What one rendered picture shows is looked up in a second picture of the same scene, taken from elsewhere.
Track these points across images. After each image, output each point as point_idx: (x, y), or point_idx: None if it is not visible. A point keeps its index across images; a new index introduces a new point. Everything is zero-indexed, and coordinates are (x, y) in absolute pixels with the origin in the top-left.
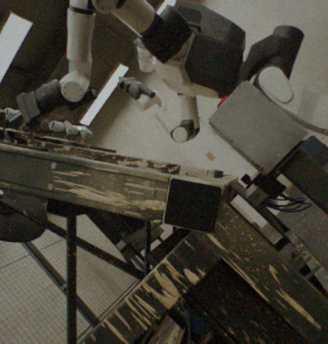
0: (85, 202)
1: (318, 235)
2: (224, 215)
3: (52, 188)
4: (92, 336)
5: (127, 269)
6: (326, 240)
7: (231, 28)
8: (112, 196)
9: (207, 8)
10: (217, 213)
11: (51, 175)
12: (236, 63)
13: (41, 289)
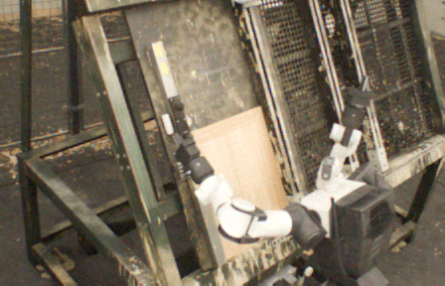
0: (144, 248)
1: (420, 257)
2: None
3: (139, 225)
4: (112, 255)
5: None
6: (402, 273)
7: (354, 267)
8: (153, 263)
9: (363, 242)
10: None
11: (143, 223)
12: (334, 270)
13: None
